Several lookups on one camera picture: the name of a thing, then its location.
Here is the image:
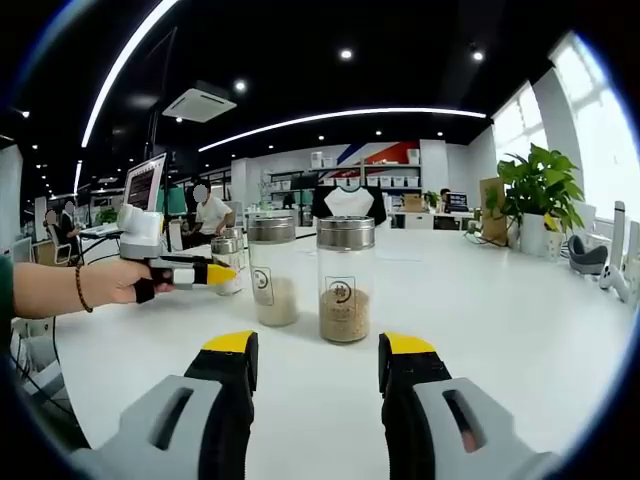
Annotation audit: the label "white game controller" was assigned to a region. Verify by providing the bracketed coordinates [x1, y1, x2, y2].
[599, 264, 633, 302]

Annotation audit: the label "white laptop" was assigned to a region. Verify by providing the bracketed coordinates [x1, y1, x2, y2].
[79, 151, 169, 237]

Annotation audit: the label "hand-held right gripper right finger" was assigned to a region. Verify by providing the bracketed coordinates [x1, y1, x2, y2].
[377, 330, 559, 480]

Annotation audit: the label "row of white storage bins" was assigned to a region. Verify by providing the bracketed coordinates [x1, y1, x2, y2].
[366, 174, 421, 189]

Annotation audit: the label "white black raglan shirt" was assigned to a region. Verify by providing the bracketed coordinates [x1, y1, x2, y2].
[311, 183, 388, 229]

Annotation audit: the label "tall brown cardboard box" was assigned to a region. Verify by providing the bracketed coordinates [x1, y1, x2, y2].
[479, 176, 512, 247]

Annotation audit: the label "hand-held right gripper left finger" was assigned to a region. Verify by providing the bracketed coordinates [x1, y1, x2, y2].
[67, 329, 260, 480]

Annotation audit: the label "black vertical pole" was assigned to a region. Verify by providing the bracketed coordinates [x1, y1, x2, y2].
[145, 27, 180, 157]

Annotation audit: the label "teal partition panel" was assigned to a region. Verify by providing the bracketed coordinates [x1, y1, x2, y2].
[156, 185, 188, 216]

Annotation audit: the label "grey headset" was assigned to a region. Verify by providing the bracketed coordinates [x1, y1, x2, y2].
[566, 234, 611, 276]

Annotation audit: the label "curved ceiling strip light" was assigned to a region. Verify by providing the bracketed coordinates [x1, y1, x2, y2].
[197, 106, 488, 153]
[80, 0, 180, 149]

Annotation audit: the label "grey office chair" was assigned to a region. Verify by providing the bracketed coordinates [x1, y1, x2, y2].
[226, 199, 247, 229]

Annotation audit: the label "large bright window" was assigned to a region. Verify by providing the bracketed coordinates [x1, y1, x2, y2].
[549, 31, 640, 222]
[491, 81, 547, 167]

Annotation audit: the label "large potted green plant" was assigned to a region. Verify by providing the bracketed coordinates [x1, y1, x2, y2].
[495, 143, 587, 257]

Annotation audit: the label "person's left hand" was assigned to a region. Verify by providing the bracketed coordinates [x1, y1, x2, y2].
[79, 258, 176, 311]

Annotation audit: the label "round ceiling spotlights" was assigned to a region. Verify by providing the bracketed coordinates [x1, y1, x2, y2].
[19, 47, 486, 201]

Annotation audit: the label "red blue wall graphic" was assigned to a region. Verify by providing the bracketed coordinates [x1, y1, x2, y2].
[335, 140, 421, 167]

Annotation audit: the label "ceiling air conditioner unit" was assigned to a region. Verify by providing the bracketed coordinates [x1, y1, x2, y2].
[161, 79, 238, 124]

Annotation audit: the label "brown bead bracelet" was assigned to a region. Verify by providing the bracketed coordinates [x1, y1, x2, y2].
[74, 264, 94, 314]

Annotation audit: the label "metal storage shelf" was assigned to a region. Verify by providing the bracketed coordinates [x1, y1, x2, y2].
[264, 161, 422, 222]

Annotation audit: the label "tall seasoning bottle brown grains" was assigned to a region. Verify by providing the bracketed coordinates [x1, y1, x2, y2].
[315, 215, 377, 345]

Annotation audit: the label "white thermos bottle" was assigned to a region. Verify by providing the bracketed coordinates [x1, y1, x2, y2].
[610, 200, 628, 272]

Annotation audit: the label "tall seasoning bottle white grains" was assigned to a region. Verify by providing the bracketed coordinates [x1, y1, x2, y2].
[247, 216, 301, 328]

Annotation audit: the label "white patterned cup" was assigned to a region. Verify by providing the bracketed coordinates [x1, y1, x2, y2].
[544, 229, 567, 263]

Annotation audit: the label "short seasoning bottle white powder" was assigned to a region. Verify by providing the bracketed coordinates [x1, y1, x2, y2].
[210, 237, 245, 298]

